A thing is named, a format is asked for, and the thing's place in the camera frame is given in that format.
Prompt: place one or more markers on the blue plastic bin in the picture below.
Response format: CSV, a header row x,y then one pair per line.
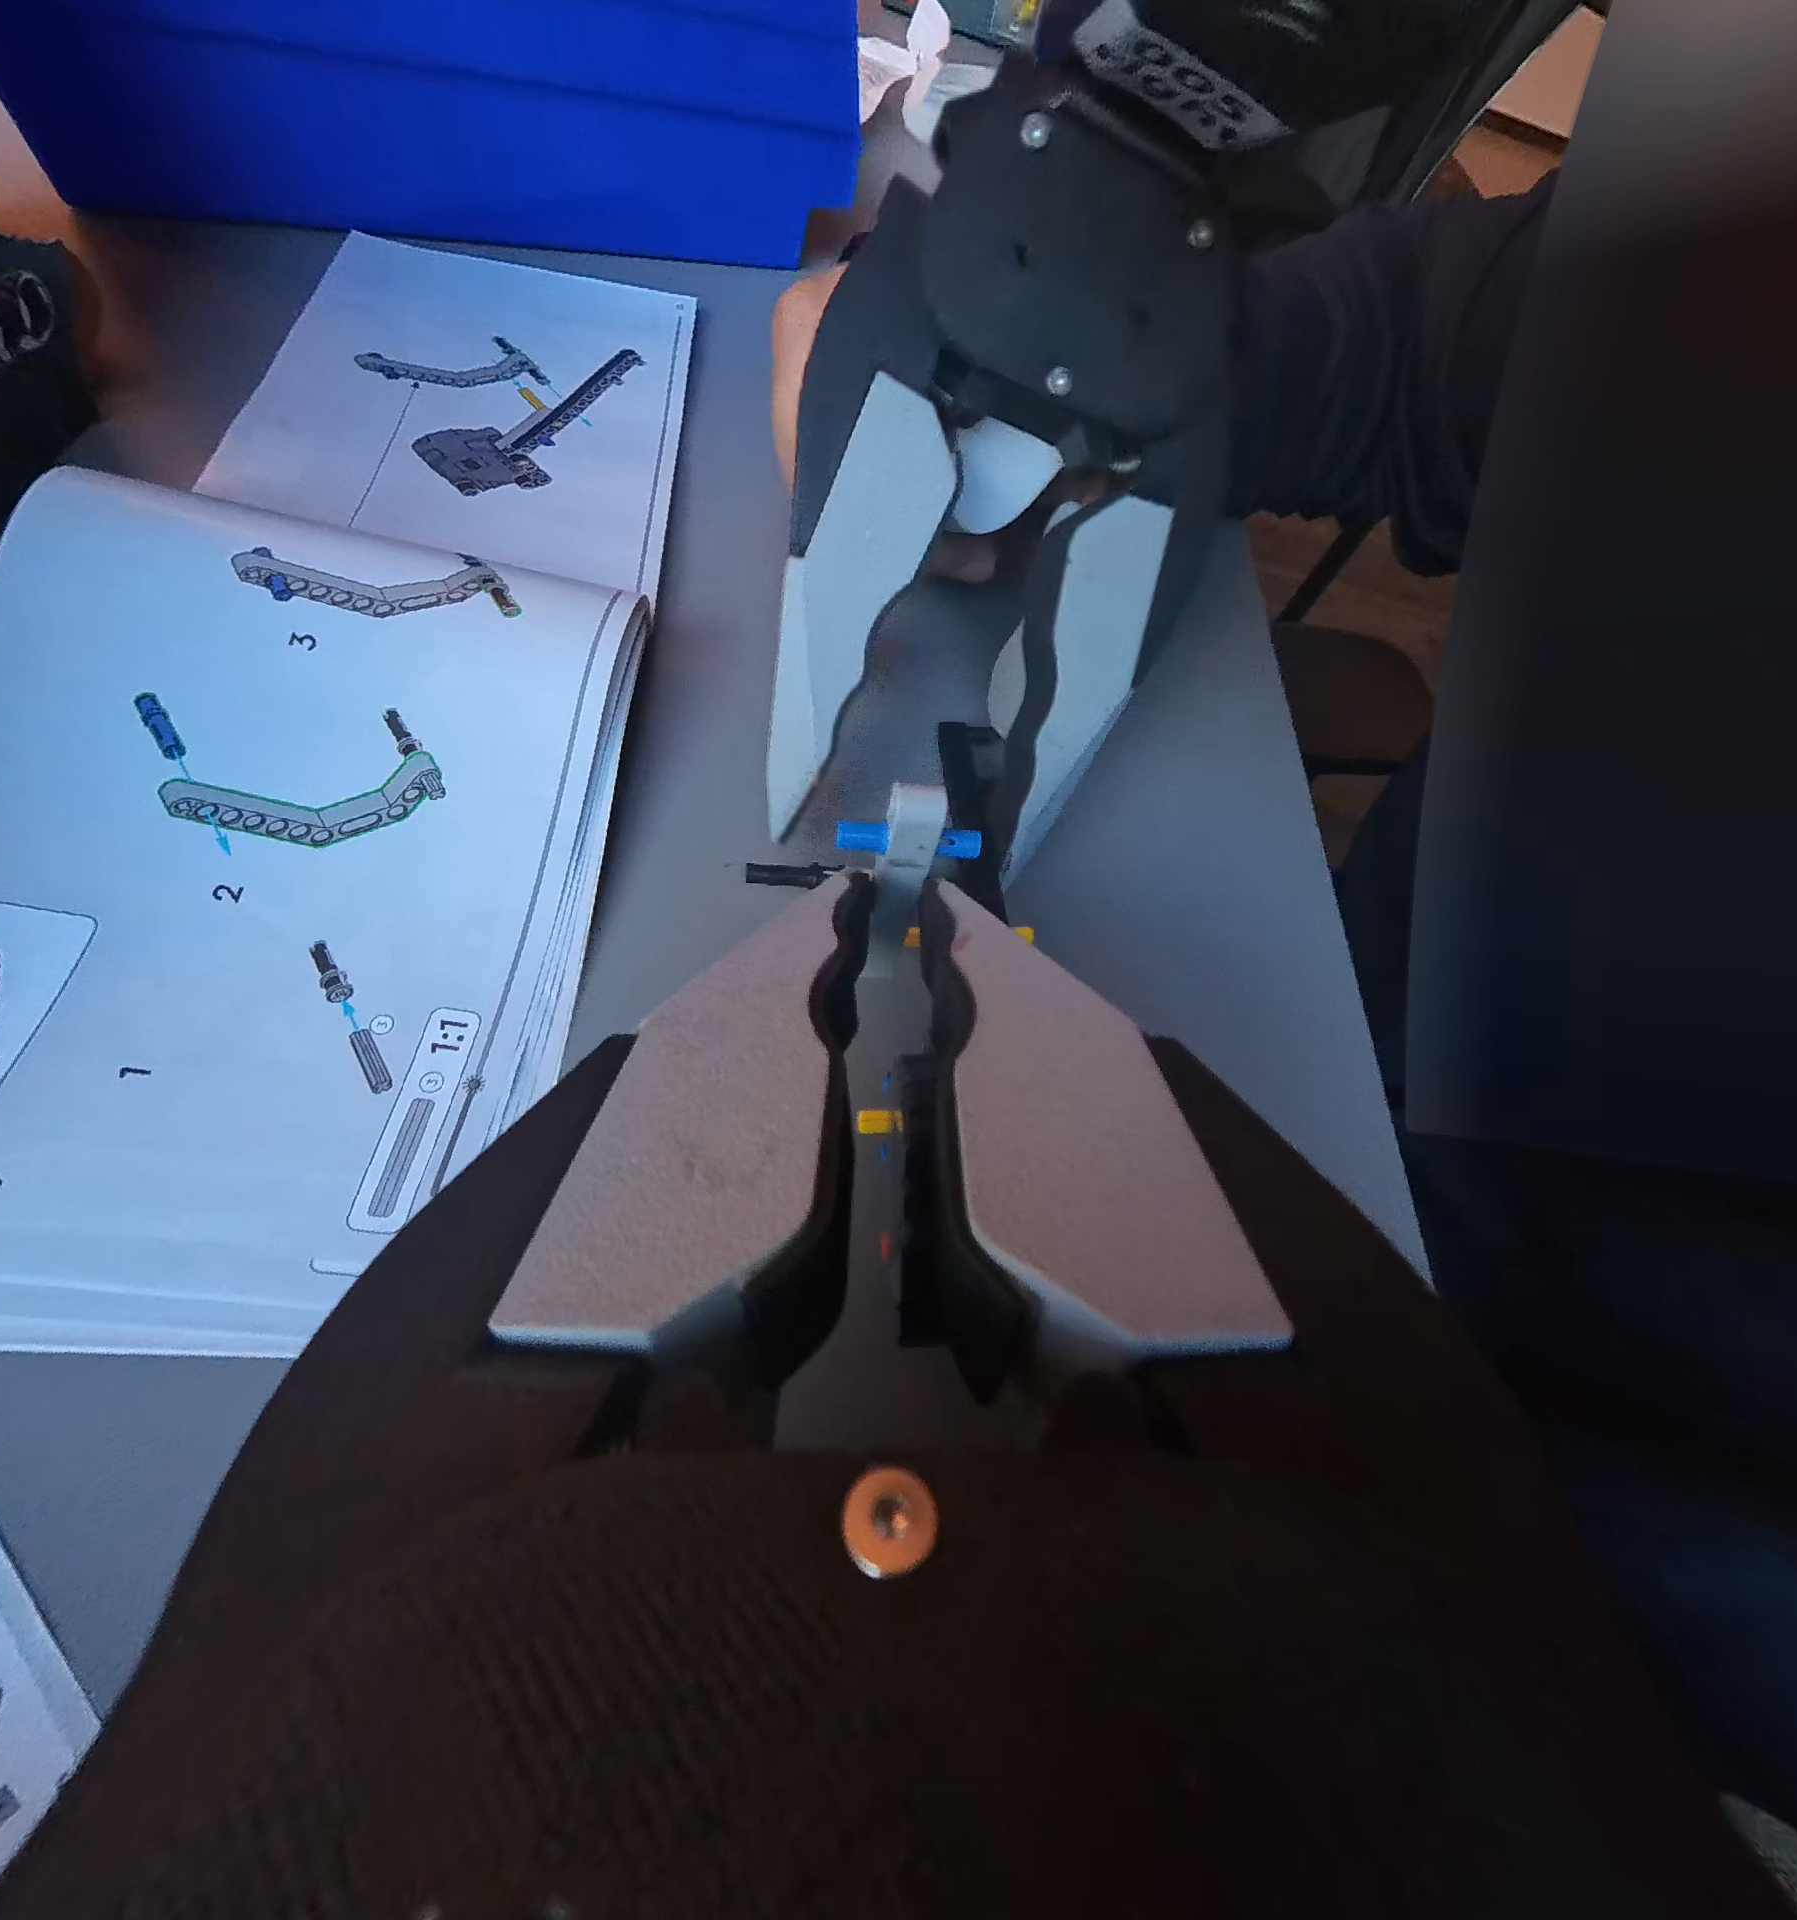
x,y
389,121

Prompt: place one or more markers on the blue lego pin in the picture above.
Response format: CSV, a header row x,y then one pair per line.
x,y
857,839

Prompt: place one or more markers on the black lego beam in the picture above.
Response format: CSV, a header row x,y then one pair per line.
x,y
973,757

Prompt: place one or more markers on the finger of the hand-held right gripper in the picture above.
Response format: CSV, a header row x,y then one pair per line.
x,y
838,510
1102,630

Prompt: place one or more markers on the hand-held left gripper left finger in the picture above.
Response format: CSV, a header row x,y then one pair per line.
x,y
674,1185

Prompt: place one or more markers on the person's right forearm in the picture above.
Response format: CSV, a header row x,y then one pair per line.
x,y
1363,360

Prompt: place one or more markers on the grey bent lego beam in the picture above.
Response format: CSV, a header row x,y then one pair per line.
x,y
910,841

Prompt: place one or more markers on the white plastic bag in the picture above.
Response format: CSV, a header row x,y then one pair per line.
x,y
912,61

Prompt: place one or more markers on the lego instruction booklet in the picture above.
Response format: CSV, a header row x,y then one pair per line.
x,y
314,975

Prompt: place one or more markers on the person's right hand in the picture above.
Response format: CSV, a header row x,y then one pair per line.
x,y
800,346

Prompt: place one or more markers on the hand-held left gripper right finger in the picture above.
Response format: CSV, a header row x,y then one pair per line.
x,y
1122,1185

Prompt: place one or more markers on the black lego axle pin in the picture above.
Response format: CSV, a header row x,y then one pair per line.
x,y
785,873

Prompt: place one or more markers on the person's dark clothed body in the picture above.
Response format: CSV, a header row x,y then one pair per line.
x,y
1588,1426

